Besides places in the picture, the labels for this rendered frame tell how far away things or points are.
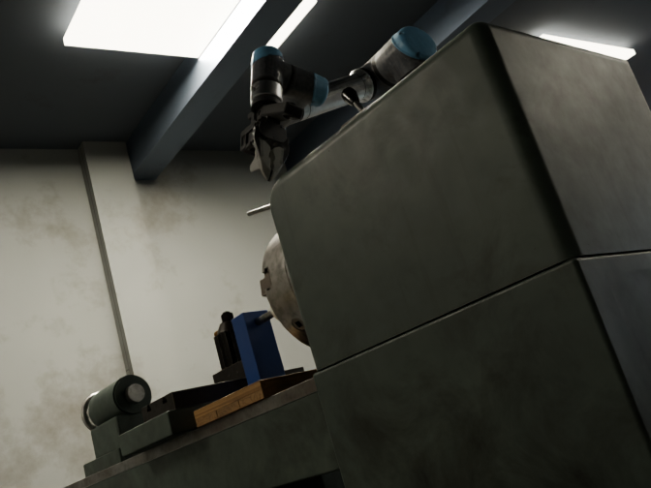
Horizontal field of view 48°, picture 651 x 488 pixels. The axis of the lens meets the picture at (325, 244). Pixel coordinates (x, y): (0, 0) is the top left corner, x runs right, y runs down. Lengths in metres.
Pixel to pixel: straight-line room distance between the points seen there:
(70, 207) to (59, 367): 1.06
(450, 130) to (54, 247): 3.99
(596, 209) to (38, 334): 3.95
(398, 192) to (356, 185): 0.10
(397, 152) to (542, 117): 0.24
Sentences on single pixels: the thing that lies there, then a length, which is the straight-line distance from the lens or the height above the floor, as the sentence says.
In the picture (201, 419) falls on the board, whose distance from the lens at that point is 1.86.
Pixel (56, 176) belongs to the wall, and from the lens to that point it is 5.16.
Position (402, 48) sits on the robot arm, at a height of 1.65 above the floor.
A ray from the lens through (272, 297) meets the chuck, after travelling 1.60.
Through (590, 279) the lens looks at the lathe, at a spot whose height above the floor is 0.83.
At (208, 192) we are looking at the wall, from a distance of 5.53.
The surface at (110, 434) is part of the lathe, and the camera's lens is 2.57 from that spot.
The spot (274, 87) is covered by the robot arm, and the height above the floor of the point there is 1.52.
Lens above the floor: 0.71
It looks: 15 degrees up
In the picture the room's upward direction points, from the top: 17 degrees counter-clockwise
